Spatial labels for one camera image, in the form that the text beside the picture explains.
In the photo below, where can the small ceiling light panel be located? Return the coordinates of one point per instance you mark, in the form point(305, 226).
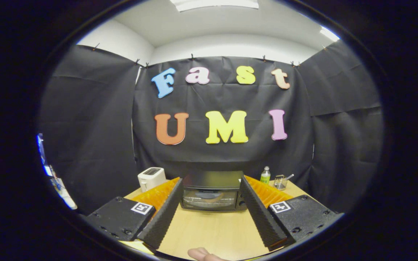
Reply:
point(329, 33)

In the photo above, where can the white pop-up toaster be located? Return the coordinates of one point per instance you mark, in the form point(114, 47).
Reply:
point(151, 179)

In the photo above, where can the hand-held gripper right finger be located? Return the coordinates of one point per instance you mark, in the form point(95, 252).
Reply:
point(259, 217)

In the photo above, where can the long ceiling light panel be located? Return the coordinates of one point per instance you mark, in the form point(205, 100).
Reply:
point(214, 3)

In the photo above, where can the green label bottle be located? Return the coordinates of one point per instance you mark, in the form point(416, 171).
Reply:
point(265, 177)

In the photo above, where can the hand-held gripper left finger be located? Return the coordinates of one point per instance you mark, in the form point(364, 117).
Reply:
point(163, 217)

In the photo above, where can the black toaster oven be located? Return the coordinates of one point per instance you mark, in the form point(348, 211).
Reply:
point(210, 192)

